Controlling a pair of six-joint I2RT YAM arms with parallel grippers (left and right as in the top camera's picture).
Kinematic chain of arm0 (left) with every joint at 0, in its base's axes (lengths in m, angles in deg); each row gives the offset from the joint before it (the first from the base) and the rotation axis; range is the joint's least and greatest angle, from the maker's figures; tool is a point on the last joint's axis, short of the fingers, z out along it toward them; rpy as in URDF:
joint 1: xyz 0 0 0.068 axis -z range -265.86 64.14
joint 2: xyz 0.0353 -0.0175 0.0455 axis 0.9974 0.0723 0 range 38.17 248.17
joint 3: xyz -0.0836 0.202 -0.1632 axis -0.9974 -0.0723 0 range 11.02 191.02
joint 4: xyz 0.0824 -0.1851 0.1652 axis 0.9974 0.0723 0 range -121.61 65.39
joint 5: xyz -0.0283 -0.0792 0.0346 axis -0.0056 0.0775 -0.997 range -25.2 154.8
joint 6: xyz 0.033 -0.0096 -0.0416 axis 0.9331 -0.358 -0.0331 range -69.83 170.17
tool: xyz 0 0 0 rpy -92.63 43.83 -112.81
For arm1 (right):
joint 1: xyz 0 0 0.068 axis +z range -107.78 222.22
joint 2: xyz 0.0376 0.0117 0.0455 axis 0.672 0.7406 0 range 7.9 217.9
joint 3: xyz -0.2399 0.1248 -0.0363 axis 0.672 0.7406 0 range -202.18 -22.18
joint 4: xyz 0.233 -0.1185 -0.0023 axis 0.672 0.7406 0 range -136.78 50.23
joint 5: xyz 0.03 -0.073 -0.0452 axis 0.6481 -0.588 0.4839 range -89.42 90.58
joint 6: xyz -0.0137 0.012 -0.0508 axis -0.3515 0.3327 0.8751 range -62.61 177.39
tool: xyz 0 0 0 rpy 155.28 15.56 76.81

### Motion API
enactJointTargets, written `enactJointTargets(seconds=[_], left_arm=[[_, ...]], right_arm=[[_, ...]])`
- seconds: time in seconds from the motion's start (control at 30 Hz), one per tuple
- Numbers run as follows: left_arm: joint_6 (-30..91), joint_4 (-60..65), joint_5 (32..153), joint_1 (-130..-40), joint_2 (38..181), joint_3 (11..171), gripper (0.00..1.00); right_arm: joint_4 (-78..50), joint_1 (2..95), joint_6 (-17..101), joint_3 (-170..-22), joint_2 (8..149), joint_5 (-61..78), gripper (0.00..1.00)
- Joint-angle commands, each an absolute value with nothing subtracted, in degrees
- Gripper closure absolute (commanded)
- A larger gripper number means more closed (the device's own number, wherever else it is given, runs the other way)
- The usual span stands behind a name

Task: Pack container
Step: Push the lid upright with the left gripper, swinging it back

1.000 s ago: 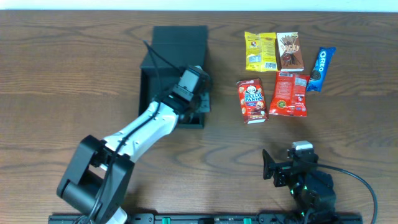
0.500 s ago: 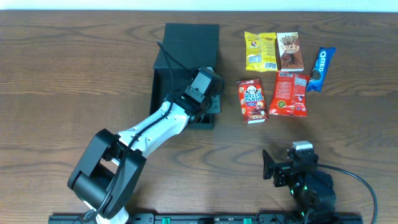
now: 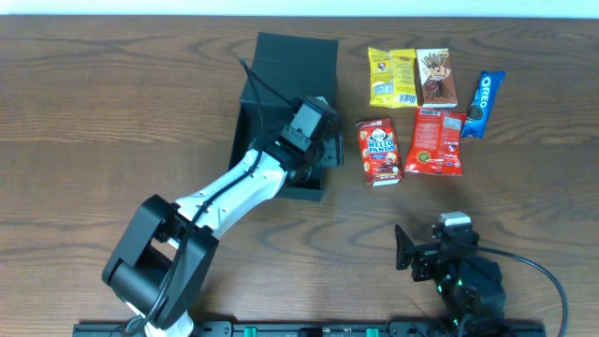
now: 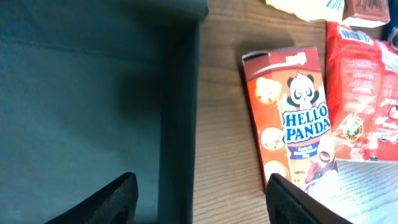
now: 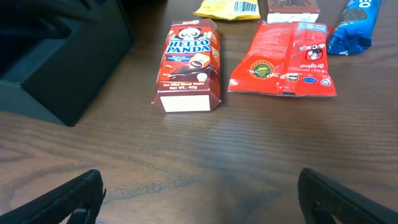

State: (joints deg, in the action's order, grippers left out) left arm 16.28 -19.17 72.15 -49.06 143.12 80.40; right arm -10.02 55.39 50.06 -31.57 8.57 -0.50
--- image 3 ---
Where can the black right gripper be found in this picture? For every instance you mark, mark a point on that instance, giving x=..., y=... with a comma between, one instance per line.
x=422, y=260

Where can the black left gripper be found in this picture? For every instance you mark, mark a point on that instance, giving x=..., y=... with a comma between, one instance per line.
x=330, y=150

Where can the dark green box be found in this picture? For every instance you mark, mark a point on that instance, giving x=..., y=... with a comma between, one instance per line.
x=289, y=69

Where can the yellow snack bag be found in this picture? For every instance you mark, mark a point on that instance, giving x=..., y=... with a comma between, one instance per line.
x=392, y=78

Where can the blue Oreo packet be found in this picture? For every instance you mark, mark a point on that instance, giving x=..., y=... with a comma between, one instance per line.
x=479, y=111

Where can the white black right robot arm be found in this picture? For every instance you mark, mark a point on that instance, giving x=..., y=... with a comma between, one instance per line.
x=469, y=285

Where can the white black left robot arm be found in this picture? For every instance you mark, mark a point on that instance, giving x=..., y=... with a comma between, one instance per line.
x=162, y=259

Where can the red Hello Panda box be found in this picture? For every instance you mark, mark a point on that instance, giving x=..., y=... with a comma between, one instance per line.
x=380, y=152

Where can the red snack bag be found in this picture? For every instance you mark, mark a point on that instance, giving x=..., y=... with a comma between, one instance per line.
x=435, y=145

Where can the brown Pocky box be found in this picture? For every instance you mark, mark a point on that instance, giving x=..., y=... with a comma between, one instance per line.
x=437, y=83

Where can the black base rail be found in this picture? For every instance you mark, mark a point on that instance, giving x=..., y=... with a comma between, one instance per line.
x=391, y=329

